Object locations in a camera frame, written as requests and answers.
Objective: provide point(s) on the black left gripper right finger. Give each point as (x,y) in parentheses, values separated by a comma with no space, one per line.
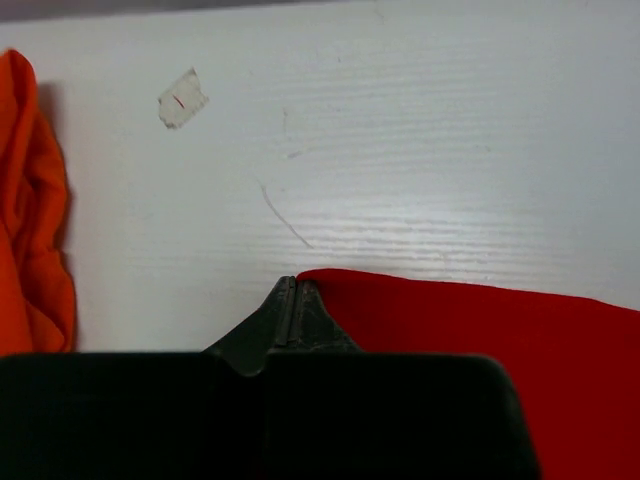
(334,411)

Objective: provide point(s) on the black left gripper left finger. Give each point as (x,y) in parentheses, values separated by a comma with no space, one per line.
(161,415)

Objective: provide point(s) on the red t-shirt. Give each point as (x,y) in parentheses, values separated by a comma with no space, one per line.
(574,361)

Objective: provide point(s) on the folded orange t-shirt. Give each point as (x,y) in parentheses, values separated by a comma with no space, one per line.
(38,308)

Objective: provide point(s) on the white tape piece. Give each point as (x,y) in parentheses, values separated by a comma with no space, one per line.
(181,101)

